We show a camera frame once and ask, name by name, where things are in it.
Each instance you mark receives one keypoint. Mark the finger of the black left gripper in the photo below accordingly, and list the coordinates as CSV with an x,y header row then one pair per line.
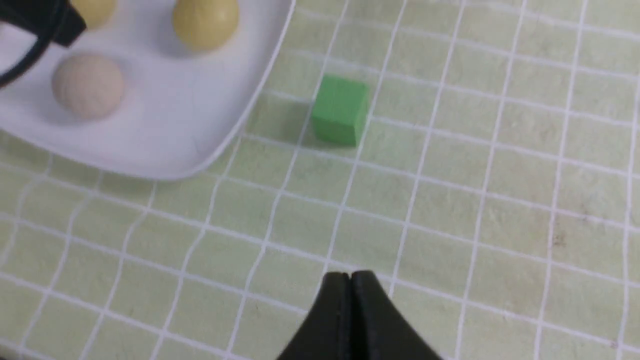
x,y
56,20

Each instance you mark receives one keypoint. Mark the white steamed bun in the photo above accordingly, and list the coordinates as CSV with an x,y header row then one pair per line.
x,y
88,85

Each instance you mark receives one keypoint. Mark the green cube block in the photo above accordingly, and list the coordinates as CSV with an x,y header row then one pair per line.
x,y
339,111

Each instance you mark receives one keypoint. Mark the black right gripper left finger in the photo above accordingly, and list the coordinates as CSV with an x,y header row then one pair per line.
x,y
325,333

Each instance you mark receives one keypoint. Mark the yellow steamed bun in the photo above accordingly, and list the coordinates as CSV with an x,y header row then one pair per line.
x,y
205,25
95,13

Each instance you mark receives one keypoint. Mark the green checkered tablecloth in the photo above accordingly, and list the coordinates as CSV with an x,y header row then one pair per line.
x,y
494,191

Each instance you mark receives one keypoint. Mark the white square plate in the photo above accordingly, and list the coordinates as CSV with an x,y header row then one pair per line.
x,y
180,110

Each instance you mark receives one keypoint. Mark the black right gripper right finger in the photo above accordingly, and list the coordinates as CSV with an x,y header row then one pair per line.
x,y
378,330

